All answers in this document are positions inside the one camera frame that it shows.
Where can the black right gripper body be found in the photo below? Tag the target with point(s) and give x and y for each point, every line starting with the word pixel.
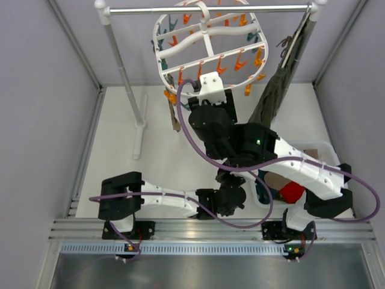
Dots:
pixel 230 105

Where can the brown argyle sock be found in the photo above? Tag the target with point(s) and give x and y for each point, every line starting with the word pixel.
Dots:
pixel 171 103

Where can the white round clip hanger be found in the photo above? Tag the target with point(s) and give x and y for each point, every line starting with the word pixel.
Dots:
pixel 222 50

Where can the beige ribbed sock striped cuff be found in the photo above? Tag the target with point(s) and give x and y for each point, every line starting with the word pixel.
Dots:
pixel 275 181

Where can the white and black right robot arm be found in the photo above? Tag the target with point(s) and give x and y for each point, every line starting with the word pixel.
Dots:
pixel 249 145

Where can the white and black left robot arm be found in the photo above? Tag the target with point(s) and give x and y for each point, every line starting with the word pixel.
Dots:
pixel 122 196

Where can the olive green hanging garment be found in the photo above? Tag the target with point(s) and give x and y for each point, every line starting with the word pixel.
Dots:
pixel 275 90

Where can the teal green sock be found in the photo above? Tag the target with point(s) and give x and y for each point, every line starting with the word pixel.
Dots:
pixel 262 193

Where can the red santa sock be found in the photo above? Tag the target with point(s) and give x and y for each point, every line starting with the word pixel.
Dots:
pixel 291 192

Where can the white plastic laundry basket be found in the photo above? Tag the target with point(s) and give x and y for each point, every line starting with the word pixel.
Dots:
pixel 326 154

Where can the white and steel clothes rack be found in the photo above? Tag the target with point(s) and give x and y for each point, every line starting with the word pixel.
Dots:
pixel 214 21

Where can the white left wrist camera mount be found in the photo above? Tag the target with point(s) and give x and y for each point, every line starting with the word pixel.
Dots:
pixel 212 89

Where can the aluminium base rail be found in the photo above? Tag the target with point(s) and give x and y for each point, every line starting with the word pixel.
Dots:
pixel 327 231

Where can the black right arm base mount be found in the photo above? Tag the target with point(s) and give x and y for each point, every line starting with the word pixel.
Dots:
pixel 275 231

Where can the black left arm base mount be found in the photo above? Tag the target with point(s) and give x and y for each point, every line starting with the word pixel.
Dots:
pixel 142 230

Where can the grey slotted cable duct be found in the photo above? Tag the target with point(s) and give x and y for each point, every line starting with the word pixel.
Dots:
pixel 181 249

